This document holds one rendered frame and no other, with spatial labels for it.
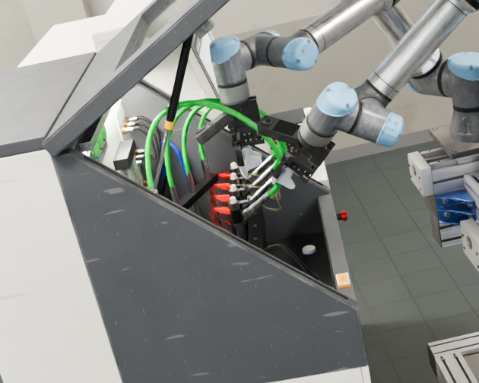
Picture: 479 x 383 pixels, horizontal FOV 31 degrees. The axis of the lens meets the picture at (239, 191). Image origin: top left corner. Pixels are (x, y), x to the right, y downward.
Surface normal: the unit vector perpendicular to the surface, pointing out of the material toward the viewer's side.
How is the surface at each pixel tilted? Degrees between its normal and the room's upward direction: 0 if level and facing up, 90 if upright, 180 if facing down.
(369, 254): 0
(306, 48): 91
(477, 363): 0
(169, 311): 90
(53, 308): 90
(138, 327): 90
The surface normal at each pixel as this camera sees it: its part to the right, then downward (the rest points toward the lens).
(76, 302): 0.00, 0.40
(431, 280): -0.20, -0.90
